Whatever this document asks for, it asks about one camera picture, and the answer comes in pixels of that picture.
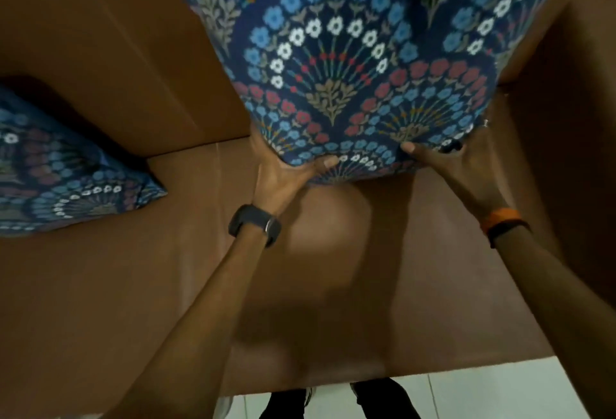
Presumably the orange wristband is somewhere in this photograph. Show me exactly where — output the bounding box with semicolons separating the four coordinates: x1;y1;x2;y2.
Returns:
480;208;531;248

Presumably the person's leg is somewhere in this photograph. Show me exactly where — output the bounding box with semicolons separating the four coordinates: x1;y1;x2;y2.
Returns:
350;377;422;419
259;387;313;419

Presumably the person's left leg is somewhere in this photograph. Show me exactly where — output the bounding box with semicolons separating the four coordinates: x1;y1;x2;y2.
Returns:
259;387;313;419

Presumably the black wristwatch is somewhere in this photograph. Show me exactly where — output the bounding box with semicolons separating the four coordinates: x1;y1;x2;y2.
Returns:
228;204;282;248

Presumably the brown sofa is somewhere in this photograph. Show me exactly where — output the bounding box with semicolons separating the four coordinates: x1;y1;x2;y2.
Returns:
0;0;616;419

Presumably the large blue floral cushion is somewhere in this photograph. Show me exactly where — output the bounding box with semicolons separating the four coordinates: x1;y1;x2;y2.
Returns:
159;0;576;185

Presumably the person's left hand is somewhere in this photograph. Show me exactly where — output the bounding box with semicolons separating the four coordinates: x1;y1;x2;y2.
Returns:
249;126;340;218

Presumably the person's left forearm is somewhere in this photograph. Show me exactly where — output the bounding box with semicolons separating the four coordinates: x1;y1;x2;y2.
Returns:
103;226;266;419

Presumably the small blue floral cushion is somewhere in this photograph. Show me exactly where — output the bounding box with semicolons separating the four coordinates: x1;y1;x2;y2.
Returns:
0;84;168;237

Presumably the person's right leg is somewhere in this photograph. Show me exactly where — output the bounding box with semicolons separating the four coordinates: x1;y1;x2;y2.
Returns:
350;377;422;419

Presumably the person's right forearm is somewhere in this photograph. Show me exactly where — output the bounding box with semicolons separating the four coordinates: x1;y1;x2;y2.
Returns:
490;226;616;419

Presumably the person's right hand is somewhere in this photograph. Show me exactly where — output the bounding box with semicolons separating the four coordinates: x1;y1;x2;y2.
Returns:
400;118;512;223

